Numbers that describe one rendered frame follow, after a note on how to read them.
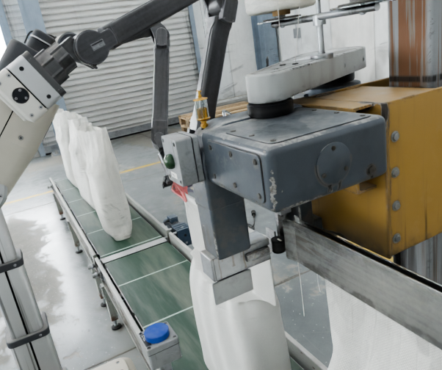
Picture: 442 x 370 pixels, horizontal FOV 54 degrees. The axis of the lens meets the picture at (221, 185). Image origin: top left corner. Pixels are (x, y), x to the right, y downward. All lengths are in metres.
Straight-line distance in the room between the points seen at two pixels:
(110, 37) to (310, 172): 0.63
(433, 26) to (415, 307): 0.56
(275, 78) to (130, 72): 7.78
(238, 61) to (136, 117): 2.55
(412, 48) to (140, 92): 7.76
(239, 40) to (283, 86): 8.73
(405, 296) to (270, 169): 0.29
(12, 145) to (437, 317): 1.03
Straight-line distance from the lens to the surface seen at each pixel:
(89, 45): 1.09
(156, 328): 1.11
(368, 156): 0.73
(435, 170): 0.98
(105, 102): 8.42
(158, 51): 1.65
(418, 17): 1.03
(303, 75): 0.89
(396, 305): 0.76
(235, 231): 0.88
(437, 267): 1.19
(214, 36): 1.23
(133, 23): 1.15
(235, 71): 9.47
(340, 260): 0.82
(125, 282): 2.35
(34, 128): 1.24
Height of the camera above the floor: 1.49
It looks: 18 degrees down
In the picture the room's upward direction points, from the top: 9 degrees counter-clockwise
